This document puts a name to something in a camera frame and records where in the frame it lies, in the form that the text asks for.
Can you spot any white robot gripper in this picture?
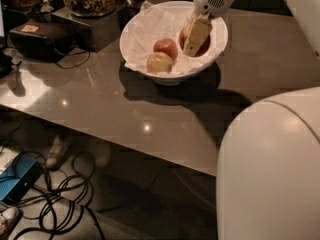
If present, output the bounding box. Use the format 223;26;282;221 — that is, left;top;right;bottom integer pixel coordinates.
182;0;234;57

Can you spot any red apple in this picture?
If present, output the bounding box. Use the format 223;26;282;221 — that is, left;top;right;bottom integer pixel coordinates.
153;38;178;61
179;25;211;57

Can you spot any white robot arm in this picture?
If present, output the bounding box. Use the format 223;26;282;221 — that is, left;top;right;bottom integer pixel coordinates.
216;87;320;240

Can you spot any red apple top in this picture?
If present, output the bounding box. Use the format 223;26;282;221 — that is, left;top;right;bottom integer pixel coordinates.
153;38;178;61

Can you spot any white ceramic bowl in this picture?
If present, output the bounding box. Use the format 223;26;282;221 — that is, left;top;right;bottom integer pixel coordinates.
119;0;229;86

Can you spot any yellow-red apple front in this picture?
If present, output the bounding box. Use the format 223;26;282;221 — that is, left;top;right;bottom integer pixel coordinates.
147;52;173;73

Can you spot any white paper liner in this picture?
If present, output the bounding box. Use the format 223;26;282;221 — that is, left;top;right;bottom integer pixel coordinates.
123;0;226;78

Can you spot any dark grey stand box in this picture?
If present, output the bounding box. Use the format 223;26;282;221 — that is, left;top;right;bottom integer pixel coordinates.
52;7;121;52

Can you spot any black device with label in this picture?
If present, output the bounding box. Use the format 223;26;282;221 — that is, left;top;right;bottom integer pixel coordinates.
9;20;75;62

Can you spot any metal scoop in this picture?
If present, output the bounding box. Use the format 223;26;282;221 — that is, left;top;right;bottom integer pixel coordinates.
40;0;54;13

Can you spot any white shoe under table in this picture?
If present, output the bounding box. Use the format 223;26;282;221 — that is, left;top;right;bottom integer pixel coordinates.
45;136;71;170

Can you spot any blue box on floor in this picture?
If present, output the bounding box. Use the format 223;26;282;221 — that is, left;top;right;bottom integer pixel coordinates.
0;154;36;204

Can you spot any white shoe bottom left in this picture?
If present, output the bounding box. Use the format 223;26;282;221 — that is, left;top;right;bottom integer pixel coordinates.
0;207;20;236

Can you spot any black cable tangle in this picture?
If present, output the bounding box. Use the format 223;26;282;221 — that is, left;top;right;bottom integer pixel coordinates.
0;123;107;240

